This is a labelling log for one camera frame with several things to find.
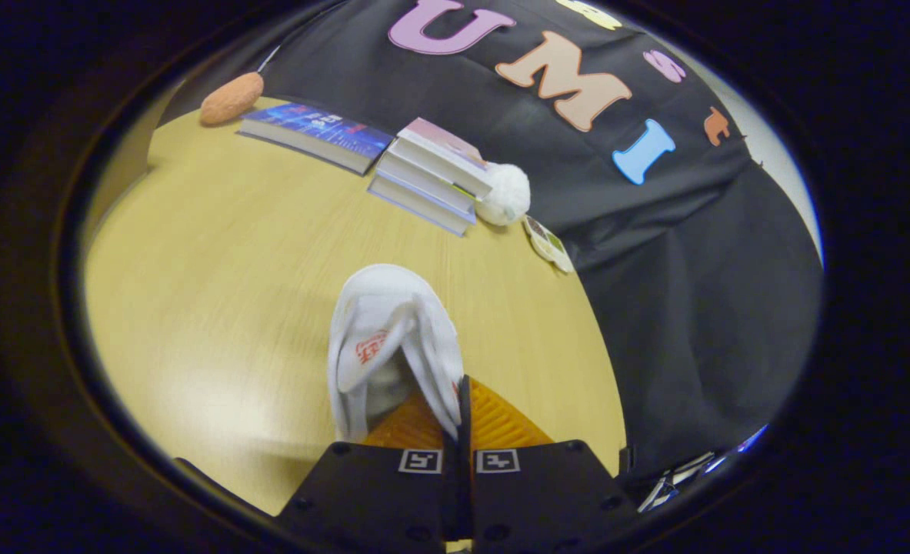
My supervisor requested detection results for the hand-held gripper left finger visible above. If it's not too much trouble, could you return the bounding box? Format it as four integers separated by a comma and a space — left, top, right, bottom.
274, 375, 465, 554

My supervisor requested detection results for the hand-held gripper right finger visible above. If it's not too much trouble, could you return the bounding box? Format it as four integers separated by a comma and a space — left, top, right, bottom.
461, 375, 640, 554

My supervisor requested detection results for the white canvas shoe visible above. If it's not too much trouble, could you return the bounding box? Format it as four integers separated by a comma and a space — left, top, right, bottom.
327, 264, 465, 444

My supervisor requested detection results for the black backdrop cloth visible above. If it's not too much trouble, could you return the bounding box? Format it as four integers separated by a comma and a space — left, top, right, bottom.
158, 0, 825, 493

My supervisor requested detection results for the small printed card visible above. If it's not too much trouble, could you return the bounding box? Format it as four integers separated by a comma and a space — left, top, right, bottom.
522, 214, 576, 275

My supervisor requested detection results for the pale blue cover book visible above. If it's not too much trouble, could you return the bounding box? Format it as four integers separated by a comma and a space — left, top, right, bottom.
367, 175, 475, 237

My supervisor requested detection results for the white fluffy ball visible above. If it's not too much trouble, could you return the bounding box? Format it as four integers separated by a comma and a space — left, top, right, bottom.
475, 162, 532, 228

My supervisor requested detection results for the white cover book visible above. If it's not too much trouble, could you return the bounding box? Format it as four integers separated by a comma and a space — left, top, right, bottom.
376, 150, 478, 218

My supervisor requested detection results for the pink cover book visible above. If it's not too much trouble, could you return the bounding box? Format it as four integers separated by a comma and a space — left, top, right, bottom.
395, 117, 495, 199

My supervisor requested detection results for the orange textured ball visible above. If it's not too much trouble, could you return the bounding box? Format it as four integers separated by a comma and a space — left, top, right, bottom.
199, 71, 265, 127

